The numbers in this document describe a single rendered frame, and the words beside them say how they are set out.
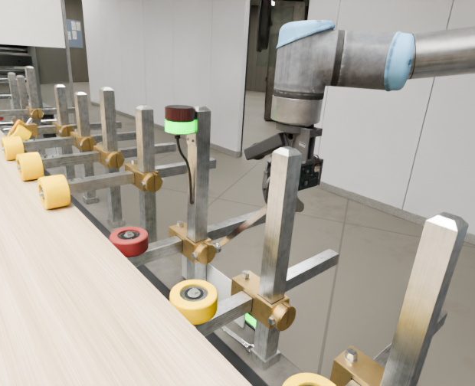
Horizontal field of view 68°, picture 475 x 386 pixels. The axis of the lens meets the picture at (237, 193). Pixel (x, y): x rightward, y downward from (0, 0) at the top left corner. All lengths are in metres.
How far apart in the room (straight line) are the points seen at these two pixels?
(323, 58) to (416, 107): 2.79
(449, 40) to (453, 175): 2.58
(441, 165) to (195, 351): 3.00
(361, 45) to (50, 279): 0.64
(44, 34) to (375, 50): 2.57
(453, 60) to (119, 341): 0.74
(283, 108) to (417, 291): 0.35
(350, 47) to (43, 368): 0.62
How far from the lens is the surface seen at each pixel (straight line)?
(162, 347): 0.54
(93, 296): 0.64
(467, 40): 0.81
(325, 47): 0.62
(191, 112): 0.71
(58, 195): 0.95
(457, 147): 3.29
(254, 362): 0.80
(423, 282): 0.49
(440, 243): 0.46
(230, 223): 0.95
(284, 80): 0.63
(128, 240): 0.78
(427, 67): 0.79
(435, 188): 3.39
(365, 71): 0.63
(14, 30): 2.93
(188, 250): 0.85
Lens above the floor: 1.27
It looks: 21 degrees down
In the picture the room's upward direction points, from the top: 4 degrees clockwise
